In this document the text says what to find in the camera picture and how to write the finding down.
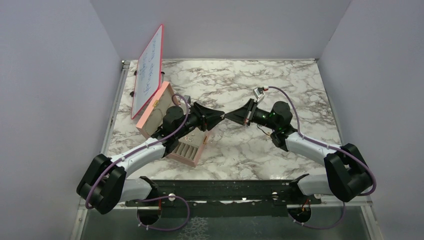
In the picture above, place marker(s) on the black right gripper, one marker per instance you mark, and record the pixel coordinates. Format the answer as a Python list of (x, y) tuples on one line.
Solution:
[(244, 115)]

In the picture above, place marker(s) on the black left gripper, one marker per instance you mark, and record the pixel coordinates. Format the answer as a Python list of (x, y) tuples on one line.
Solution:
[(207, 117)]

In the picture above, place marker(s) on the pink jewelry box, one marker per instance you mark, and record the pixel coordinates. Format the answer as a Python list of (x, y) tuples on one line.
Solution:
[(186, 152)]

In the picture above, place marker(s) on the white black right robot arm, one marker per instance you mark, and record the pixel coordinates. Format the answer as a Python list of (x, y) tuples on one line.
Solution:
[(346, 175)]

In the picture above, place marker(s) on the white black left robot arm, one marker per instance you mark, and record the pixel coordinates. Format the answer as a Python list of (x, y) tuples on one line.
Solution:
[(103, 184)]

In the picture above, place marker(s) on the crystal drop earring upper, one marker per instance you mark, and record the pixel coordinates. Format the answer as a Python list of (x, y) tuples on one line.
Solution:
[(190, 138)]

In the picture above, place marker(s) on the pink framed whiteboard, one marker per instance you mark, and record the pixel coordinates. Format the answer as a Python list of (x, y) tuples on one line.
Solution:
[(148, 78)]

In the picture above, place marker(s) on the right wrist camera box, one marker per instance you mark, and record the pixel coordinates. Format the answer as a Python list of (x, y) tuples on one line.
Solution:
[(259, 93)]

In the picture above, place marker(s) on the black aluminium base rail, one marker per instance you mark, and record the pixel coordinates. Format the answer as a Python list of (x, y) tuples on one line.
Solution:
[(227, 198)]

